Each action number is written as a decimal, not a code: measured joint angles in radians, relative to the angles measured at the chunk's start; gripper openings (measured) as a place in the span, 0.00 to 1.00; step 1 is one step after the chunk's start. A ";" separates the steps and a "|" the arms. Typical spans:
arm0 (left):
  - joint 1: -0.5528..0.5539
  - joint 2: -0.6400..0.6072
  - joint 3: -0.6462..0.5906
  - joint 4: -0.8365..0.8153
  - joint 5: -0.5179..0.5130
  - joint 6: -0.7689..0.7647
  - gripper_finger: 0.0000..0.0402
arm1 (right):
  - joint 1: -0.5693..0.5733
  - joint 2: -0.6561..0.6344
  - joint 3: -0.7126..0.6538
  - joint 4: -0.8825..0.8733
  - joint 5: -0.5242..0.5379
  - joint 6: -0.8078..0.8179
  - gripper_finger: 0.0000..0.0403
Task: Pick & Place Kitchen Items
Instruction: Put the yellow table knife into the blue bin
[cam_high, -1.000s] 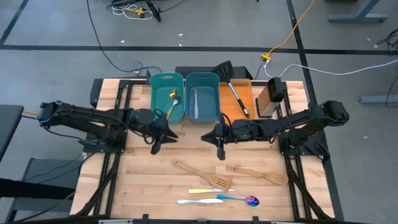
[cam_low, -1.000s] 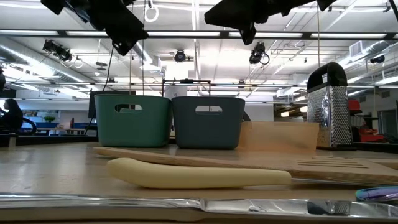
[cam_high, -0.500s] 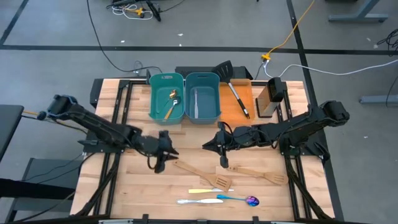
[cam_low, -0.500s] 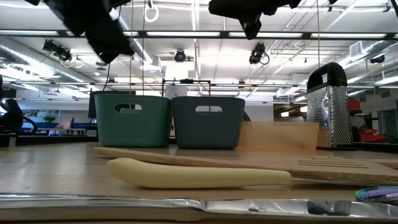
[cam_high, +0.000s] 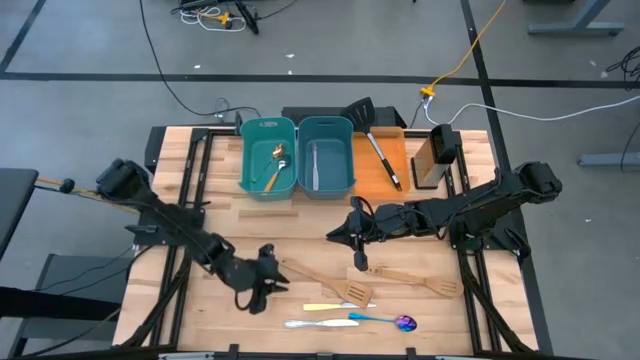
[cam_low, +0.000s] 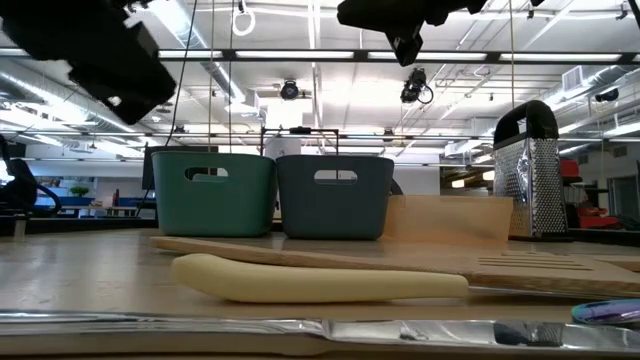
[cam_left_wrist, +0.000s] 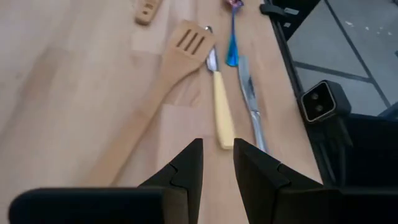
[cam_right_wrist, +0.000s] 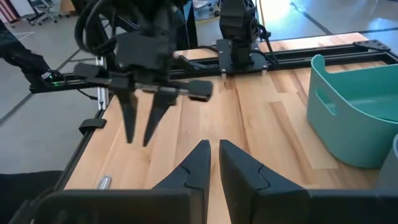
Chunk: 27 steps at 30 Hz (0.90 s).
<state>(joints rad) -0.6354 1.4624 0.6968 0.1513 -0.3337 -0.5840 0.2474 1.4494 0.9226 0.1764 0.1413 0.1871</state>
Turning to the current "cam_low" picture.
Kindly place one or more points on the round-headed wooden slotted spatula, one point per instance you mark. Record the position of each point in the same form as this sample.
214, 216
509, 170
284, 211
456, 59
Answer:
620, 262

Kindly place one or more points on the black ceiling spotlight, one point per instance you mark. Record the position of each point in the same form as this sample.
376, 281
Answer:
606, 95
289, 90
414, 85

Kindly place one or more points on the square-headed wooden slotted spatula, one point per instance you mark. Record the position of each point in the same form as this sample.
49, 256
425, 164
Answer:
350, 265

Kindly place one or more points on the silver ventilation duct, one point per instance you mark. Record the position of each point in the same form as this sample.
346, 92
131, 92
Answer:
590, 80
40, 95

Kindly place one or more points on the green plastic bin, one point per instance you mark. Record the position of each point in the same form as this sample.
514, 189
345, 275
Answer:
215, 210

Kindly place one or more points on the dark teal plastic bin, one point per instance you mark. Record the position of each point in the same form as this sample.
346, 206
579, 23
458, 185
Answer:
335, 210

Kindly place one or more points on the green potted plant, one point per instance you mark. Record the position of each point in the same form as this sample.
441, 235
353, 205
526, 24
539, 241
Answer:
79, 190

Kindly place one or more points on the shelf with red bins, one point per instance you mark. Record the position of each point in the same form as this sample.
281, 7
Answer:
595, 217

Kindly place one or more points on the black monitor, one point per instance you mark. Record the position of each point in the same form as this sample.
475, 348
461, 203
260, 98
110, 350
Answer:
147, 170

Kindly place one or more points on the iridescent rainbow spoon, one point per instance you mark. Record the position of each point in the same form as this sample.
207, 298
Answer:
607, 311

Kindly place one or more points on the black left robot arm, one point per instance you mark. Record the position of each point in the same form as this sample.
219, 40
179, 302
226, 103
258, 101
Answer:
50, 25

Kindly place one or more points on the long wooden background table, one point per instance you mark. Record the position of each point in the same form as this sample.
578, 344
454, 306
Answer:
95, 207

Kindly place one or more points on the silver butter knife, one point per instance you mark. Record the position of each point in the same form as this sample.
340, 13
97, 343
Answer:
200, 325

